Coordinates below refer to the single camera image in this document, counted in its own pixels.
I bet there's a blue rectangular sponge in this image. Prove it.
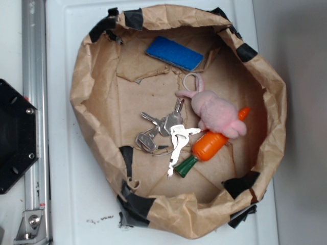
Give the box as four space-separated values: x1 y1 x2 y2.
146 36 203 71

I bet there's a silver key bunch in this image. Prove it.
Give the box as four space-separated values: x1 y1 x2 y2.
135 98 202 178

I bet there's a brown paper bag bin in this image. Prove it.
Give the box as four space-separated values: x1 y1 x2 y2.
70 4 287 239

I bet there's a pink plush bunny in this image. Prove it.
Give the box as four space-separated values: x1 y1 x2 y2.
175 72 247 139

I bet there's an orange plastic toy carrot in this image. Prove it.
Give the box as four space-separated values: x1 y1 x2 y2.
174 107 251 179

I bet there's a white tray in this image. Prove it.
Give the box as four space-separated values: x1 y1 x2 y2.
45 1 279 244

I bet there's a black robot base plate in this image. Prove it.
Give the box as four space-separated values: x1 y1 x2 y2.
1 79 38 194

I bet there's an aluminium extrusion rail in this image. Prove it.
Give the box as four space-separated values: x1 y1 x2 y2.
14 1 53 244

